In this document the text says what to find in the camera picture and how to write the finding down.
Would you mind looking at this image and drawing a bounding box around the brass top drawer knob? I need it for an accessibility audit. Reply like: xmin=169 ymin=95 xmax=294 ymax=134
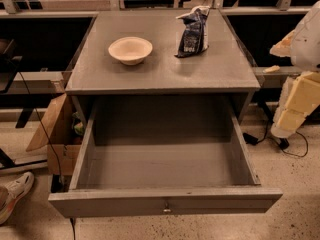
xmin=163 ymin=206 xmax=172 ymax=214

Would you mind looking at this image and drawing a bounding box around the white sneaker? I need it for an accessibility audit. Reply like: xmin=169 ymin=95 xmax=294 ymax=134
xmin=0 ymin=172 xmax=34 ymax=225

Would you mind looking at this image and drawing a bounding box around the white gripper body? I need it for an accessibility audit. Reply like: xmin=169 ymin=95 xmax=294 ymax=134
xmin=270 ymin=75 xmax=320 ymax=139

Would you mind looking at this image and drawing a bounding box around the black floor cable left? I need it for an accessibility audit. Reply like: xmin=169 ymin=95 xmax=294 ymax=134
xmin=6 ymin=58 xmax=77 ymax=240

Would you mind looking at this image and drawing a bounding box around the cardboard box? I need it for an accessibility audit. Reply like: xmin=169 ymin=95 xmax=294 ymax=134
xmin=26 ymin=94 xmax=81 ymax=176

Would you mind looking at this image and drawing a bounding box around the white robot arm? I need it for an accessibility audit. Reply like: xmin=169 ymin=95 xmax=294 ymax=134
xmin=270 ymin=1 xmax=320 ymax=138

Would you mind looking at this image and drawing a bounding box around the blue white snack bag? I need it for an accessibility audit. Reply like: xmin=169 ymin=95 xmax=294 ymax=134
xmin=176 ymin=5 xmax=210 ymax=58

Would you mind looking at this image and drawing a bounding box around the white bowl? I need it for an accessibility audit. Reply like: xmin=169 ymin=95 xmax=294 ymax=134
xmin=108 ymin=37 xmax=153 ymax=66

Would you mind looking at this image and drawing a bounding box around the yellow foam scrap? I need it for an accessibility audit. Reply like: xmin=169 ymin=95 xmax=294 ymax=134
xmin=263 ymin=65 xmax=280 ymax=73

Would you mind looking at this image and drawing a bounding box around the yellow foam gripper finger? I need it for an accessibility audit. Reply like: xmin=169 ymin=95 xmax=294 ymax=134
xmin=285 ymin=72 xmax=320 ymax=115
xmin=276 ymin=110 xmax=305 ymax=132

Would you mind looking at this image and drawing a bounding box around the grey drawer cabinet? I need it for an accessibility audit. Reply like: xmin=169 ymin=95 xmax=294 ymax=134
xmin=66 ymin=10 xmax=260 ymax=116

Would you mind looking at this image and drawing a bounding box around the grey top drawer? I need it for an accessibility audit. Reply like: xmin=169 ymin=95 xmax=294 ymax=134
xmin=49 ymin=95 xmax=282 ymax=217

